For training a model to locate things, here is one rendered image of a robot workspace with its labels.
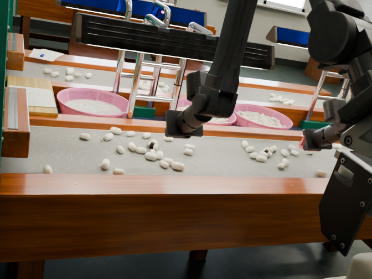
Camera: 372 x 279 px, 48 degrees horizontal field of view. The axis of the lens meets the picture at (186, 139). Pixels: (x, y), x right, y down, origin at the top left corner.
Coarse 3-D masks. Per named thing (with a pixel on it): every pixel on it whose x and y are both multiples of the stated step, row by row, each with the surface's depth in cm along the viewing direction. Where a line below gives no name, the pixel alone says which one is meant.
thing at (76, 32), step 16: (80, 16) 108; (96, 16) 110; (80, 32) 107; (96, 32) 109; (112, 32) 111; (128, 32) 113; (144, 32) 115; (160, 32) 117; (176, 32) 119; (192, 32) 121; (128, 48) 113; (144, 48) 114; (160, 48) 116; (176, 48) 118; (192, 48) 120; (208, 48) 122; (256, 48) 129; (272, 48) 132; (256, 64) 129; (272, 64) 131
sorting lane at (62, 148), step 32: (32, 128) 125; (64, 128) 130; (32, 160) 108; (64, 160) 112; (96, 160) 116; (128, 160) 120; (160, 160) 125; (192, 160) 130; (224, 160) 135; (256, 160) 141; (288, 160) 147; (320, 160) 154
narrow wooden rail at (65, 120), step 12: (36, 120) 126; (48, 120) 128; (60, 120) 129; (72, 120) 131; (84, 120) 133; (96, 120) 135; (108, 120) 137; (120, 120) 140; (132, 120) 142; (144, 120) 144; (156, 132) 143; (204, 132) 150; (216, 132) 151; (228, 132) 153; (240, 132) 155; (252, 132) 158; (264, 132) 160; (276, 132) 164; (288, 132) 167; (300, 132) 170
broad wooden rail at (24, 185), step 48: (0, 192) 89; (48, 192) 93; (96, 192) 97; (144, 192) 102; (192, 192) 107; (240, 192) 112; (288, 192) 119; (0, 240) 92; (48, 240) 97; (96, 240) 102; (144, 240) 107; (192, 240) 113; (240, 240) 119; (288, 240) 127
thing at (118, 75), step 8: (120, 0) 162; (128, 0) 152; (128, 8) 151; (160, 8) 163; (168, 8) 158; (128, 16) 152; (168, 16) 157; (168, 24) 158; (120, 56) 157; (160, 56) 163; (120, 64) 159; (120, 72) 160; (160, 72) 167; (120, 80) 162; (152, 80) 166; (152, 88) 168; (112, 96) 164; (152, 104) 171; (136, 112) 170; (144, 112) 171; (152, 112) 172
